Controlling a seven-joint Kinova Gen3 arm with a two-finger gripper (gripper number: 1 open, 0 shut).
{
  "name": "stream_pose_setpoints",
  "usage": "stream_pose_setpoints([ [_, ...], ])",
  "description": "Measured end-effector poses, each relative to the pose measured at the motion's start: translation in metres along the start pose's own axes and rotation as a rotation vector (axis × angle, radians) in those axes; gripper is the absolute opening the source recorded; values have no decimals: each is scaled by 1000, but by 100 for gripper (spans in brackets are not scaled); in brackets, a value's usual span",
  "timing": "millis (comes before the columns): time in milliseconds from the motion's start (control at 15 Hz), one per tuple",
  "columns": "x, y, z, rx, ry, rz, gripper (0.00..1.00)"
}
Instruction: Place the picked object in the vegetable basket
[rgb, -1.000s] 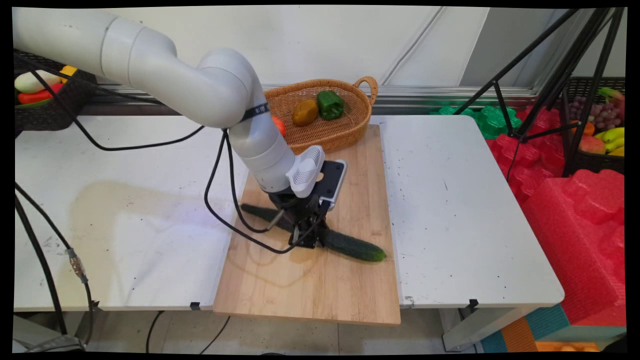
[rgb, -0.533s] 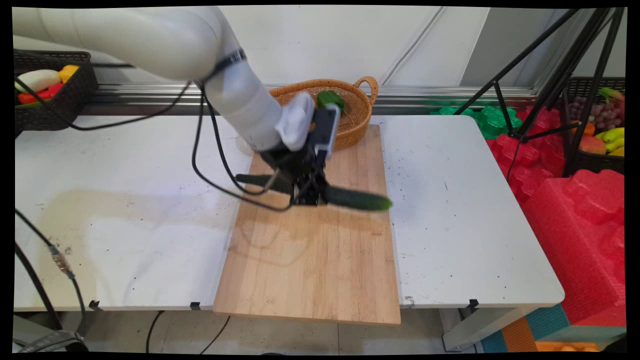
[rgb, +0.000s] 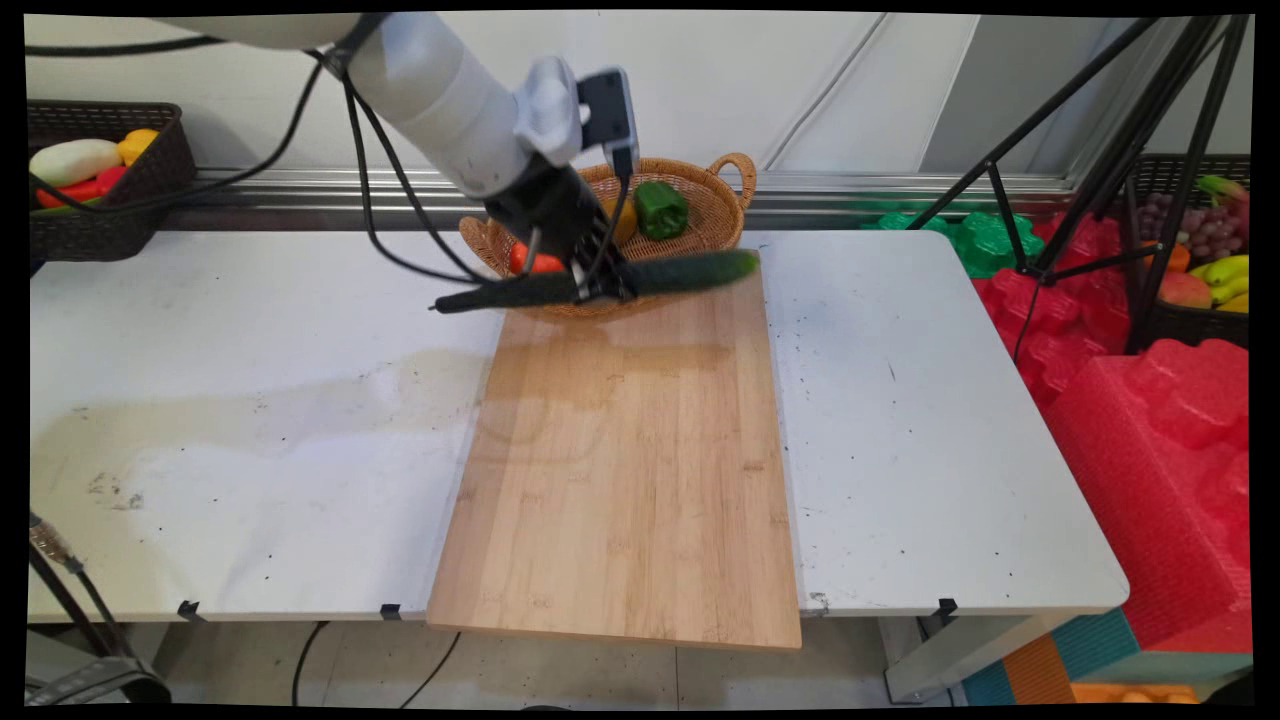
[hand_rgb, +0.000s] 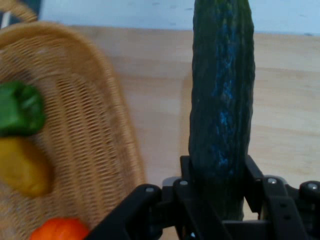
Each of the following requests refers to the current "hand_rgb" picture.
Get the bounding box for dark green cucumber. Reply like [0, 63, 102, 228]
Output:
[188, 0, 256, 223]

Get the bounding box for orange red bell pepper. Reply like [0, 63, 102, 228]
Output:
[29, 217, 90, 240]

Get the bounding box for woven wicker basket with handle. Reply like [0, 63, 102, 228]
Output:
[0, 0, 147, 240]

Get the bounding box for light wooden board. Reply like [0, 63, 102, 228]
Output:
[71, 24, 320, 240]

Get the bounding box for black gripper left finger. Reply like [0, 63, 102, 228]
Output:
[87, 155, 226, 240]

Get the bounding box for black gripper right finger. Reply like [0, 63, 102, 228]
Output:
[242, 154, 320, 240]

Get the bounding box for yellow bell pepper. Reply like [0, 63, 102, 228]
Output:
[0, 136, 52, 198]

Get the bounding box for green bell pepper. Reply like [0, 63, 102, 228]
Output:
[0, 80, 47, 138]

